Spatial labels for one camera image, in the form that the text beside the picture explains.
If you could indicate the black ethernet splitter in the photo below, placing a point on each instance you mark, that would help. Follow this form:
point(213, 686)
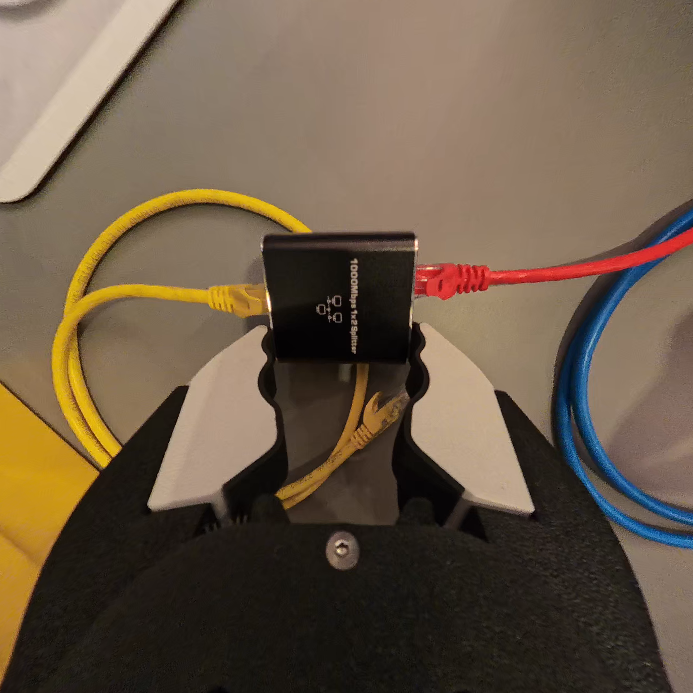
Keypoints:
point(335, 281)

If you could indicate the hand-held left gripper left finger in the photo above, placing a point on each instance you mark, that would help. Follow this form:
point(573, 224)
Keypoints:
point(216, 422)

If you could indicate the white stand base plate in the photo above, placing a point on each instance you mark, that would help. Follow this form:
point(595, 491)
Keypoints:
point(65, 65)

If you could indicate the yellow plastic bin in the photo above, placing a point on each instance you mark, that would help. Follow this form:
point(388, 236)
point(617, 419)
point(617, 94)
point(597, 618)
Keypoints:
point(32, 487)

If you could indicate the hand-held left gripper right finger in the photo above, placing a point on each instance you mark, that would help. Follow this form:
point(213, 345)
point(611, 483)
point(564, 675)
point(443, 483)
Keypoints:
point(465, 433)

